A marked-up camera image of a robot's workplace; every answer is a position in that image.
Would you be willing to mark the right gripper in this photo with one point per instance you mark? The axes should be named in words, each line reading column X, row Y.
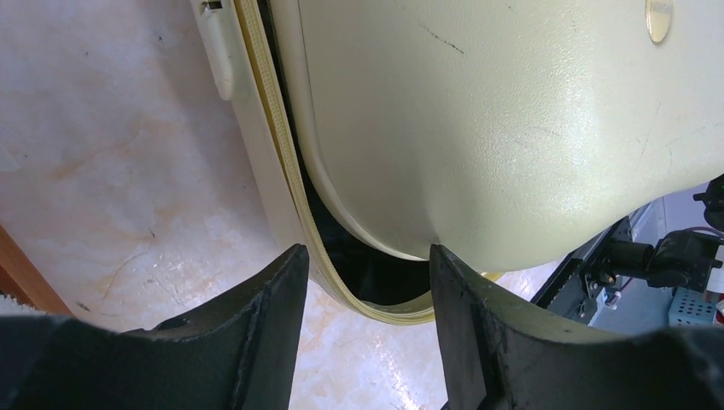
column 682, row 259

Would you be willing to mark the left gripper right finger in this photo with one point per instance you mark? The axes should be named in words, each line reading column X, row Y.
column 500, row 351

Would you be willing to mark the white folded cloth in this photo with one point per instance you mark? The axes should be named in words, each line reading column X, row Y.
column 11, row 307

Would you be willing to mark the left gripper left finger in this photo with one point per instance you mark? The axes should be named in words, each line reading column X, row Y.
column 235, row 351

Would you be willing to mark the yellow hard-shell suitcase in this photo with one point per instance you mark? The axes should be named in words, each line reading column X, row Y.
column 510, row 132

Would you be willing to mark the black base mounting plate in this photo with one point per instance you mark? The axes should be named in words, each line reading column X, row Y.
column 573, row 289

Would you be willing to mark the brown wooden tray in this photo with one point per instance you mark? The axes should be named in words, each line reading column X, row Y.
column 21, row 280

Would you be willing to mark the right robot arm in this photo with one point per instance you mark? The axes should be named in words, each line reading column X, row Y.
column 712, row 199

